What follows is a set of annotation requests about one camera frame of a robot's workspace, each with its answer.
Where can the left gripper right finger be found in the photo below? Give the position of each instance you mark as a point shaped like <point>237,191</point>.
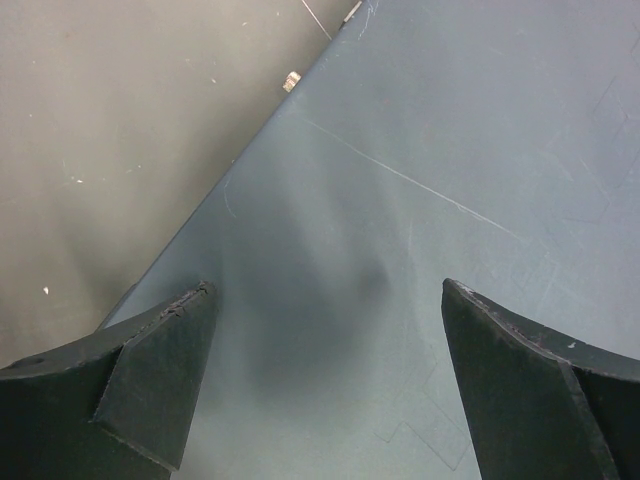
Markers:
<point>539,404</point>

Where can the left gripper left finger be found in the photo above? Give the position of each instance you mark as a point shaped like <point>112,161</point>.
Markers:
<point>116,404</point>

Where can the dark blue network switch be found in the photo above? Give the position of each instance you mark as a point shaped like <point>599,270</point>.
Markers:
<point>492,142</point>

